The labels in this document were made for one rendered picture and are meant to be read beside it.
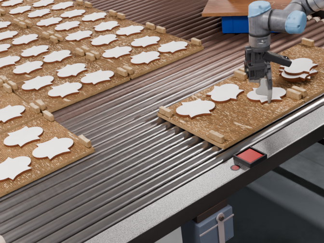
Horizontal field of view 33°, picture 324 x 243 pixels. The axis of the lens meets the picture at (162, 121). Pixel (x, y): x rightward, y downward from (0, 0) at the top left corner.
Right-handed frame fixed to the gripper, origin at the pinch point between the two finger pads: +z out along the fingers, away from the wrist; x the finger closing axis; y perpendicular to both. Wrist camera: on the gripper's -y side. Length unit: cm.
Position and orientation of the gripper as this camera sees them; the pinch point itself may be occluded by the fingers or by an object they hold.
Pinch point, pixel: (266, 94)
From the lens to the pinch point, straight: 208.6
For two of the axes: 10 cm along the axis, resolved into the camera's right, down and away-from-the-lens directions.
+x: 1.2, 4.8, -8.7
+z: 1.1, 8.7, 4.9
